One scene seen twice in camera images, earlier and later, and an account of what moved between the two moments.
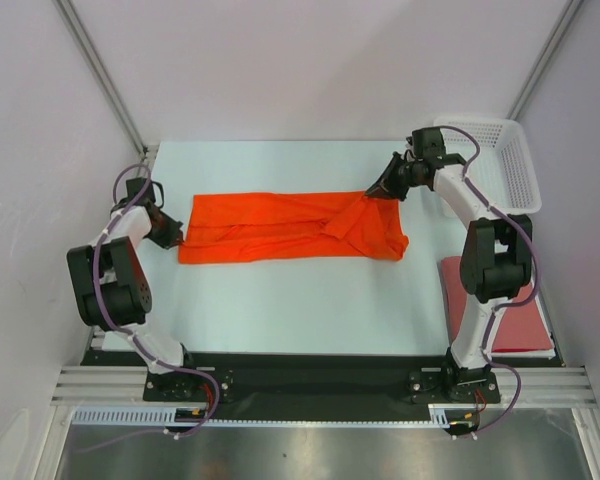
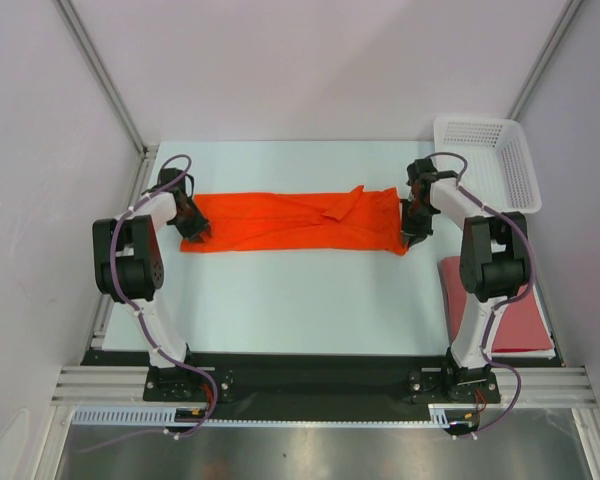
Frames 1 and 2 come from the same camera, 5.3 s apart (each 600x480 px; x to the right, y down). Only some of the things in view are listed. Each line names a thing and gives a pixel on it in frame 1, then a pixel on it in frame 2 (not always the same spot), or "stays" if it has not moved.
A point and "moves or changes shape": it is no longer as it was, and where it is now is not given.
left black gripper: (173, 237) -> (197, 226)
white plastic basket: (503, 171) stays
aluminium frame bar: (539, 385) stays
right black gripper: (380, 189) -> (414, 233)
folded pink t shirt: (515, 328) stays
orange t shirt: (260, 227) moves or changes shape
